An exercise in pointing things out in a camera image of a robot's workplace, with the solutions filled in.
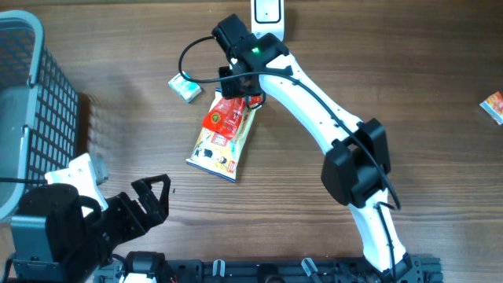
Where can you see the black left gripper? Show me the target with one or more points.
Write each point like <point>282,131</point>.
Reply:
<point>158,209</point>

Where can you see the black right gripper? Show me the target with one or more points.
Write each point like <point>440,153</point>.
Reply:
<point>229,90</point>

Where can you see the red snack packet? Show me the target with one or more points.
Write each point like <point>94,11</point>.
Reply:
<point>226,115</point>

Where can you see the teal tissue pack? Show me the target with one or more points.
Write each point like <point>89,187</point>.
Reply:
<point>186,89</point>

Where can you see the cream snack bag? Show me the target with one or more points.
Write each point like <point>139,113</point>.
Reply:
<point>218,155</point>

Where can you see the orange small box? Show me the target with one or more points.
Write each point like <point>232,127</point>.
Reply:
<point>493,106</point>

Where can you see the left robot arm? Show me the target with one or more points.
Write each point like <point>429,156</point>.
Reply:
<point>61,236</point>

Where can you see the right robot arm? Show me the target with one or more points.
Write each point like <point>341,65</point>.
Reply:
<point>357,160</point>

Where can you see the white barcode scanner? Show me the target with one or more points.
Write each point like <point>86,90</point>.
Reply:
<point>268,16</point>

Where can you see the grey plastic shopping basket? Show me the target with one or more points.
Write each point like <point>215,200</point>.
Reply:
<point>39,109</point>

